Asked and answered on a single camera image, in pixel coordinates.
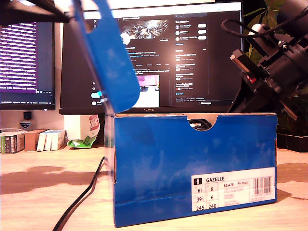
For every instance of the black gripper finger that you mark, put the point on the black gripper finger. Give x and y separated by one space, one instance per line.
36 9
29 19

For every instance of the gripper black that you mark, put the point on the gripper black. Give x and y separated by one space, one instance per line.
281 69

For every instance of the blue shoebox with hinged lid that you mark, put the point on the blue shoebox with hinged lid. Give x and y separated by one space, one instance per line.
156 156

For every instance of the brown cardboard box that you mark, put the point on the brown cardboard box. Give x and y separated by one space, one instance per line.
31 140

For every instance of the green and white box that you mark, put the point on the green and white box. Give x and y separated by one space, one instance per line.
4 144
18 142

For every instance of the white and blue box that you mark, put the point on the white and blue box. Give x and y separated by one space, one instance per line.
41 142
48 142
59 140

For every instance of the computer monitor with purple terminal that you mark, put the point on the computer monitor with purple terminal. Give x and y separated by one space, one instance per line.
24 60

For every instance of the leafy plant in black square pot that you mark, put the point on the leafy plant in black square pot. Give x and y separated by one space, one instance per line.
293 143

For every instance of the black shoe with laces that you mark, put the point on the black shoe with laces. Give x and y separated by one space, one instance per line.
201 124

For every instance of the black Huawei computer monitor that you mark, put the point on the black Huawei computer monitor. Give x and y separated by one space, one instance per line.
192 72

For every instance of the small black cube device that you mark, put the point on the small black cube device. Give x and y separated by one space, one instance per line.
27 115

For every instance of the dark shield-shaped badge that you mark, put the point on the dark shield-shaped badge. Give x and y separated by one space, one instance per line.
25 125

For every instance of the green and red snack bag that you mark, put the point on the green and red snack bag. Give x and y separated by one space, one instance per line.
84 142

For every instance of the white wrist camera on bracket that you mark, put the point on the white wrist camera on bracket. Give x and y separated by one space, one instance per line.
256 29

